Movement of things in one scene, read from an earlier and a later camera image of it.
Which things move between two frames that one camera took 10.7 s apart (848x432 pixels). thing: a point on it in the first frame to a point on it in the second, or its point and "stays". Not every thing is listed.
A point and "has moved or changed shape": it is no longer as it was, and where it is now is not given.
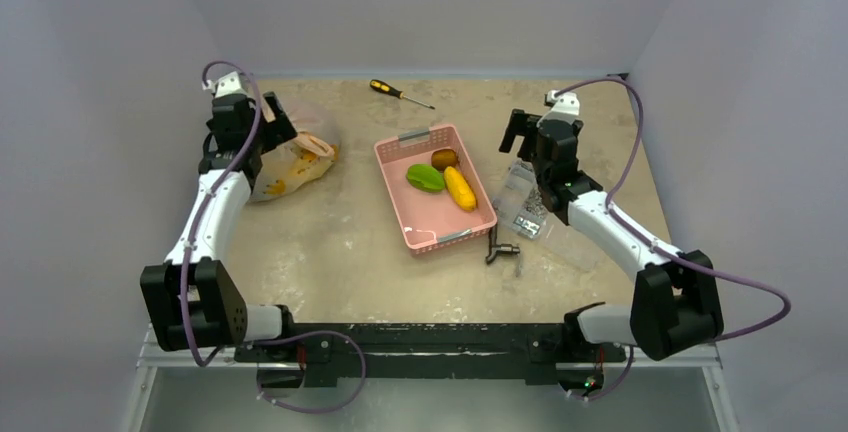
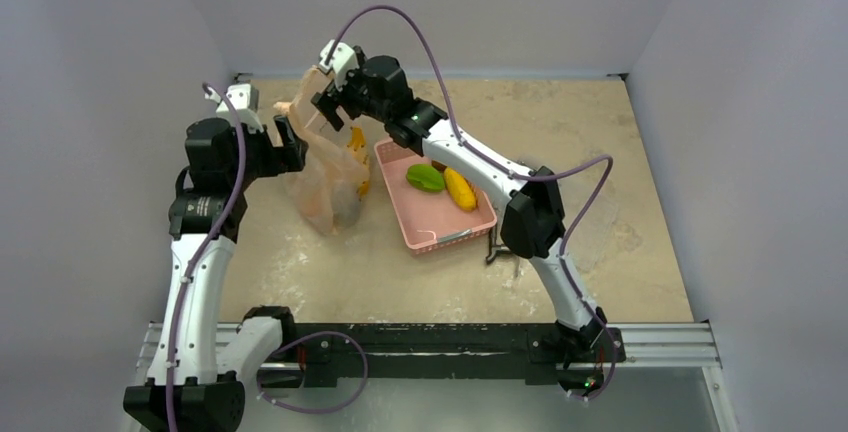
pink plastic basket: [431, 219] stays
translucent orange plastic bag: [292, 165] has moved or changed shape
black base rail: [436, 351] stays
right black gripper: [521, 127] to [332, 101]
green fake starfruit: [425, 178] stays
